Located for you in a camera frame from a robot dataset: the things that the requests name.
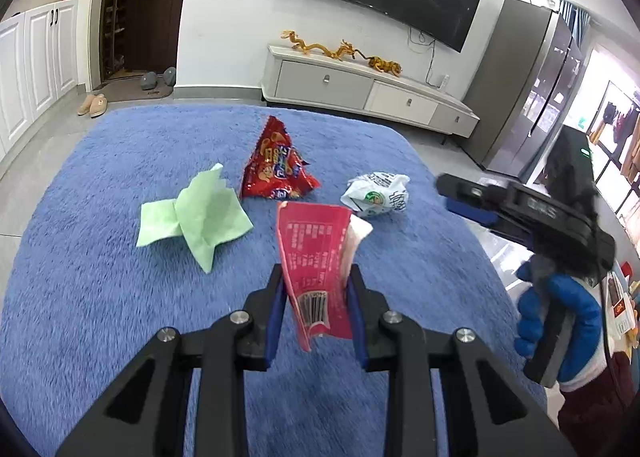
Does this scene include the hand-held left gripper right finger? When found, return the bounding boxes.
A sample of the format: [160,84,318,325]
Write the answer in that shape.
[346,264,576,457]

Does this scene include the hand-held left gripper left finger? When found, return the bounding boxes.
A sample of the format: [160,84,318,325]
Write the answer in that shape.
[55,263,290,457]

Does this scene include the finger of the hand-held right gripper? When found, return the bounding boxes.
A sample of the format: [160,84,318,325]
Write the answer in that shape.
[446,198,503,232]
[435,173,511,205]

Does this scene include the red snack wrapper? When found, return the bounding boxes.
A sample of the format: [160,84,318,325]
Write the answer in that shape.
[276,202,375,353]

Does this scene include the person's right forearm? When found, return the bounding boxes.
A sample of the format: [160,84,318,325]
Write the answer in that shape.
[556,352,640,457]

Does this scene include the person's right hand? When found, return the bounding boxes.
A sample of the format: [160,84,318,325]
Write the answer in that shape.
[513,261,604,394]

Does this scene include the white crumpled plastic bag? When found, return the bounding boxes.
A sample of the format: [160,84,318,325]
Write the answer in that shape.
[341,172,411,219]

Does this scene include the hanging clothes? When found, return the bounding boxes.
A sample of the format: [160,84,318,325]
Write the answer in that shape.
[587,97,640,188]

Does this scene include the white box red label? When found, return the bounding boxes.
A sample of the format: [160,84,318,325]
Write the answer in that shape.
[606,272,639,338]

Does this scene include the grey double-door refrigerator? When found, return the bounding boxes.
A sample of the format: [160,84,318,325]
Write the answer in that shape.
[462,0,586,182]

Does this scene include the green paper napkin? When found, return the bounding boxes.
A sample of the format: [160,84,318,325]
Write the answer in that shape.
[137,163,255,274]

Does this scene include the golden tiger figurine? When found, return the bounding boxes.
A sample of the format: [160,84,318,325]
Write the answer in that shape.
[368,56,404,76]

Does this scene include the red crumpled snack bag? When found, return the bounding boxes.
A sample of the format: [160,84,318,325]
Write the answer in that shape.
[239,115,322,202]

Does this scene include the white television cabinet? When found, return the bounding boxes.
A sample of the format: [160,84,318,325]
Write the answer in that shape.
[260,43,481,140]

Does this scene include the blue fluffy blanket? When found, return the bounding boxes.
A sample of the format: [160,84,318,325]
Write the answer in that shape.
[0,104,551,457]

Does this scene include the blue curtain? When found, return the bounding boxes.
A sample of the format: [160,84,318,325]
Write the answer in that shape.
[557,0,592,45]

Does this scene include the golden dragon figurine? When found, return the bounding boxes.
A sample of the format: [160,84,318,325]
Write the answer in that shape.
[281,30,369,62]

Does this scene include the brown doormat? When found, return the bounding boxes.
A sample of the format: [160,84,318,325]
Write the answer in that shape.
[99,79,173,103]

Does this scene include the wooden shoe rack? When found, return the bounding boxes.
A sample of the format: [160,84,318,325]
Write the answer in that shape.
[102,0,134,80]

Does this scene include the dark brown door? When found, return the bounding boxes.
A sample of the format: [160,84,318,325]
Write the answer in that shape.
[122,0,199,76]

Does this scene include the black television cable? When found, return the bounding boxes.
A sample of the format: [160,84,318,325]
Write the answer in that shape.
[407,27,442,85]

